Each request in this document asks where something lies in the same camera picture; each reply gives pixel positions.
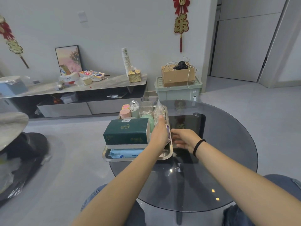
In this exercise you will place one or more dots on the person's left hand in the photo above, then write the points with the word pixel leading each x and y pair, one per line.
pixel 160 136

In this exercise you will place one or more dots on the person's right hand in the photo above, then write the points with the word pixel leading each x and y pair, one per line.
pixel 185 138

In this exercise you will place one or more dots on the green bag white swabs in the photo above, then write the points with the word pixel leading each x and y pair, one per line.
pixel 150 122

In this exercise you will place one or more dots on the stainless steel tray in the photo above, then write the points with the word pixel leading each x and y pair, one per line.
pixel 168 152

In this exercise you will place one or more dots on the clear bag wooden cotton swabs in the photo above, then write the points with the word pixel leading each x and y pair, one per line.
pixel 158 110

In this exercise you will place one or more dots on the clear square cotton swab box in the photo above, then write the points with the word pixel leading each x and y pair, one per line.
pixel 145 108

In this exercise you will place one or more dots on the dark green tissue pack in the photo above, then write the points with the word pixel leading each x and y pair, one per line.
pixel 127 134

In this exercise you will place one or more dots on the green swab holder clear dome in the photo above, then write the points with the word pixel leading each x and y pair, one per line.
pixel 134 109

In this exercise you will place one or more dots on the blue wet wipes pack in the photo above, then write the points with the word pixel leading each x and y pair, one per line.
pixel 124 153

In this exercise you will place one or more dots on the pink lid toothpick jar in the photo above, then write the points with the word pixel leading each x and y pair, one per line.
pixel 125 113

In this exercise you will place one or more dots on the pink bottle yellow lid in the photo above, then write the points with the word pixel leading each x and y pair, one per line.
pixel 125 107

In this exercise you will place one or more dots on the person's right forearm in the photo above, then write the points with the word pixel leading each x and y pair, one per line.
pixel 247 188

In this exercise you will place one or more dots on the person's left forearm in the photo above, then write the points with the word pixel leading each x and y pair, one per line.
pixel 117 193

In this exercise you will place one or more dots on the black wrist band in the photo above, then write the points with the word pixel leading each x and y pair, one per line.
pixel 198 147

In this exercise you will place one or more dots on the pale green storage bin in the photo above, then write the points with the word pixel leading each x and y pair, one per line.
pixel 178 94

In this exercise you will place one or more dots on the brown cardboard box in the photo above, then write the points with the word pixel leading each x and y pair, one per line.
pixel 177 78

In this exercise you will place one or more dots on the white papers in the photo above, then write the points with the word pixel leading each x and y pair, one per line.
pixel 113 96

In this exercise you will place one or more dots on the grey low console cabinet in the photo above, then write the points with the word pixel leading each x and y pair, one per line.
pixel 105 105

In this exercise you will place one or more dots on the gold tissue box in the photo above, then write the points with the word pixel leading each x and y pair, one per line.
pixel 134 77

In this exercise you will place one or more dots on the black device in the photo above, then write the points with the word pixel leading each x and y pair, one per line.
pixel 180 65

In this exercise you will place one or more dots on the stack of paper cups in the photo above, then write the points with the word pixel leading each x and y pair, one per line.
pixel 126 61

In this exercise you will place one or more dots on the colourful cards pile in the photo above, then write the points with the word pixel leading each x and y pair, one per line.
pixel 92 74

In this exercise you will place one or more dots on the cream round container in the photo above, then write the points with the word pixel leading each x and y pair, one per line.
pixel 86 81

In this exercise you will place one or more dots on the clear plastic shelf container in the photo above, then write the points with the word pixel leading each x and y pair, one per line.
pixel 69 98

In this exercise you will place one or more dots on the white carton blue label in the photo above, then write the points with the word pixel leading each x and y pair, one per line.
pixel 69 78

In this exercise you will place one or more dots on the grey door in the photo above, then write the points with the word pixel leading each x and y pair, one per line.
pixel 244 44

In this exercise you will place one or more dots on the yellow open carton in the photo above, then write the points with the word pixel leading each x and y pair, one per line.
pixel 65 69

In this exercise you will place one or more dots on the framed pink painting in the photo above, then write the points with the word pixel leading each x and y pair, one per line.
pixel 68 57

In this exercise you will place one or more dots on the round marble table black base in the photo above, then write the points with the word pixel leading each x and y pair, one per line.
pixel 21 150

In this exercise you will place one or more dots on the blue storage box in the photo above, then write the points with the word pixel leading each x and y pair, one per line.
pixel 11 87

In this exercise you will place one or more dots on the metal table mount disc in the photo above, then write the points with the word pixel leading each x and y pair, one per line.
pixel 178 167

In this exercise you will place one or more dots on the long red gold wall ornament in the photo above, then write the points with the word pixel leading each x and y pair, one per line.
pixel 14 45

